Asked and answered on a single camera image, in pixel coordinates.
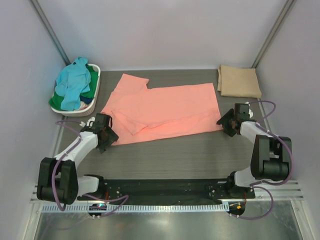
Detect white plastic laundry basket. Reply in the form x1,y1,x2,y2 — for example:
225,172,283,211
51,63,101,117

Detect salmon pink t shirt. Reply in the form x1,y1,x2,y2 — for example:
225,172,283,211
101,74,222,145

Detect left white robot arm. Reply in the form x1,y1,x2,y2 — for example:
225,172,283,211
36,113,119,208

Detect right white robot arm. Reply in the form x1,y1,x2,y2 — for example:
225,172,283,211
216,103,293,198

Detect folded beige t shirt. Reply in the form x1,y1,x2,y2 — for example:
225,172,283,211
217,65,262,99

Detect green t shirt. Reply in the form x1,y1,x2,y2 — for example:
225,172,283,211
48,65,98,111

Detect light blue t shirt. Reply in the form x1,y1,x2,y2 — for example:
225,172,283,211
54,57,91,111

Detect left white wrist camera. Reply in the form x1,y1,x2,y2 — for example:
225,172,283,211
79,117,95,128

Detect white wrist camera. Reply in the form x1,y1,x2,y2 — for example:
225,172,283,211
79,117,95,128
245,101,254,119

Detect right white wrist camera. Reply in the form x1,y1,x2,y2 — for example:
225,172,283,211
245,101,254,119

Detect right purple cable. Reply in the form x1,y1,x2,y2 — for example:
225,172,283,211
228,100,293,220

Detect purple cable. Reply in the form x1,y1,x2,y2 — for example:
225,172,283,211
51,118,130,212
228,100,293,220

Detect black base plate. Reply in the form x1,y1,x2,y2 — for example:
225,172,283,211
91,178,256,206

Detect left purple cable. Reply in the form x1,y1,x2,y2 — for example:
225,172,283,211
51,118,130,212

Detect white slotted cable duct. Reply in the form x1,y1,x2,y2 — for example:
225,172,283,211
41,203,230,213

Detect right aluminium frame post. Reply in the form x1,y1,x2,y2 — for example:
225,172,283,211
251,0,297,69

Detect aluminium frame post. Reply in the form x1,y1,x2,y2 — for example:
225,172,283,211
29,0,71,66
251,0,297,69

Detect left aluminium frame post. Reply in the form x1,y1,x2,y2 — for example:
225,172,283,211
29,0,71,66

